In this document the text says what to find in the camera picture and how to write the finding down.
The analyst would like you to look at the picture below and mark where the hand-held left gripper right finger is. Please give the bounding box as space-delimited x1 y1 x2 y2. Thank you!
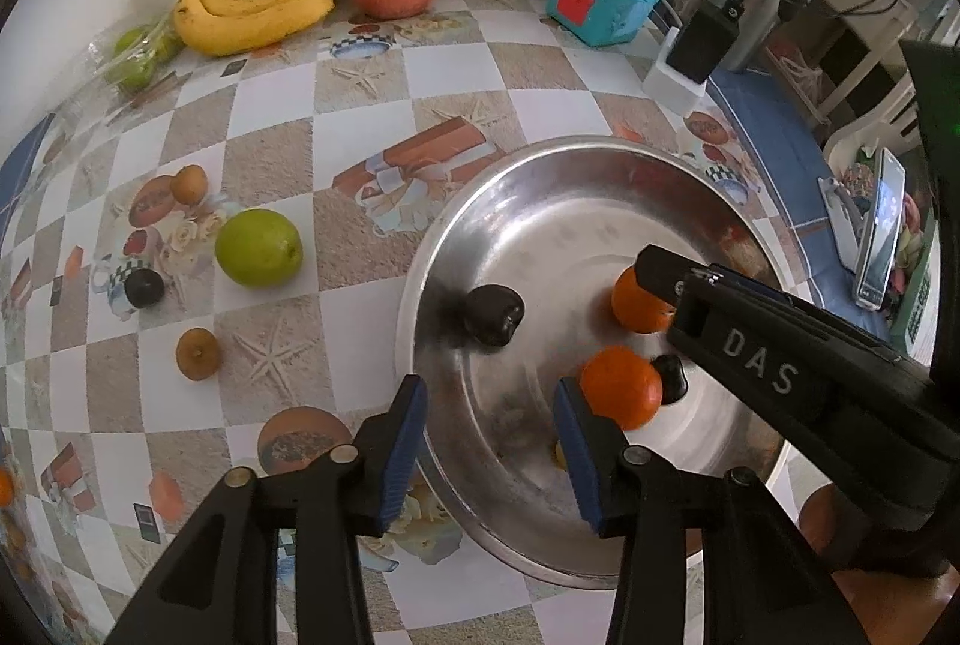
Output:
553 379 856 645

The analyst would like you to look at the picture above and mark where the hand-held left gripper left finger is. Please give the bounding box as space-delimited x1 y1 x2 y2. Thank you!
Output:
105 375 428 645

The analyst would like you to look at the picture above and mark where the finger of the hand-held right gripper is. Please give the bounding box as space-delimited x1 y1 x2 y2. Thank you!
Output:
634 245 707 310

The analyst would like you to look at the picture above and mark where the dark plum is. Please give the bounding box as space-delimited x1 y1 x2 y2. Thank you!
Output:
651 354 689 406
461 285 524 347
124 268 166 308

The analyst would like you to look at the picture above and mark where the round metal bowl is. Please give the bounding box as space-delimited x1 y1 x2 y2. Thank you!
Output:
395 136 796 590

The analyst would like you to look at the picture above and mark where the green mango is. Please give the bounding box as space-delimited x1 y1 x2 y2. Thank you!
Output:
215 208 304 288

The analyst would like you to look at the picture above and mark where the smartphone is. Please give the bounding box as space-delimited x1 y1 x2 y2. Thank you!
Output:
855 148 908 310

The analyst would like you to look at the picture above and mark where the white phone stand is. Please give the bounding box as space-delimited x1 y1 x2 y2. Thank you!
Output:
816 176 871 275

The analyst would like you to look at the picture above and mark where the black charger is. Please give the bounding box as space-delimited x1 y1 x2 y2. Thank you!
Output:
666 0 745 83

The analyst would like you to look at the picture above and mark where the white plastic chair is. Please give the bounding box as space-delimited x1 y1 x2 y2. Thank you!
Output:
821 79 931 170

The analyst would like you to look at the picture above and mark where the plastic bag of green fruit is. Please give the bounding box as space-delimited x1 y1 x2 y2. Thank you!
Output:
94 15 188 95

